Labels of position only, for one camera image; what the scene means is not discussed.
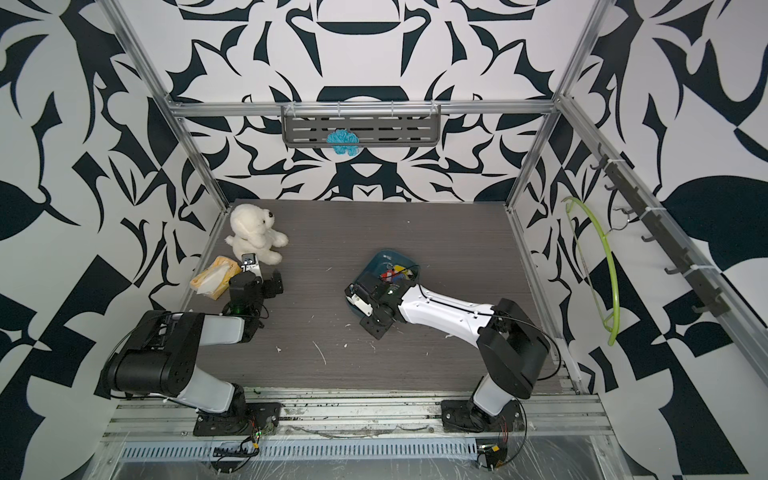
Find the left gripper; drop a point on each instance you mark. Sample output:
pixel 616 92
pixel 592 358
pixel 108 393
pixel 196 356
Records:
pixel 271 288

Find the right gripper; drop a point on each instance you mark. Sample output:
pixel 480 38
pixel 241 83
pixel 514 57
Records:
pixel 372 329

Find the teal storage box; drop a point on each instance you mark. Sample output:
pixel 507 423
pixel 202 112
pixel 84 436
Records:
pixel 388 266

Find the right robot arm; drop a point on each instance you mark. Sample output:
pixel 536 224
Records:
pixel 512 348

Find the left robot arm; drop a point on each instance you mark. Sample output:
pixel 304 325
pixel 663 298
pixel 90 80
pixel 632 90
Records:
pixel 158 358

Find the yellow tissue pack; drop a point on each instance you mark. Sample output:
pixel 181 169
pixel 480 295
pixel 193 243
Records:
pixel 214 280

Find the white teddy bear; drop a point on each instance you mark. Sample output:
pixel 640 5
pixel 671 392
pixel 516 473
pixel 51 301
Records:
pixel 253 233

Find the teal scrunchie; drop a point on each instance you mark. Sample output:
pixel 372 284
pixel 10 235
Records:
pixel 343 142

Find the green hoop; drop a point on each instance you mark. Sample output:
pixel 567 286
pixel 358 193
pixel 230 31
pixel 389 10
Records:
pixel 611 319

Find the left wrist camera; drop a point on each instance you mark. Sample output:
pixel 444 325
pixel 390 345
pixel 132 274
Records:
pixel 250 263

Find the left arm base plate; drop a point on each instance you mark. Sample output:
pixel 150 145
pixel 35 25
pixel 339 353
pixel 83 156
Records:
pixel 258 417

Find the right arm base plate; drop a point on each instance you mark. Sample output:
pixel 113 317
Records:
pixel 465 417

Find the white cable duct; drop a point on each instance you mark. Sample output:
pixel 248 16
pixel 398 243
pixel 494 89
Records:
pixel 463 449

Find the grey slotted wall shelf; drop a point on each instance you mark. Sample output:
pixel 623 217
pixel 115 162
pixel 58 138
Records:
pixel 377 125

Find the dark wall hook rail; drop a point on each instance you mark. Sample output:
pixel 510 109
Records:
pixel 664 231

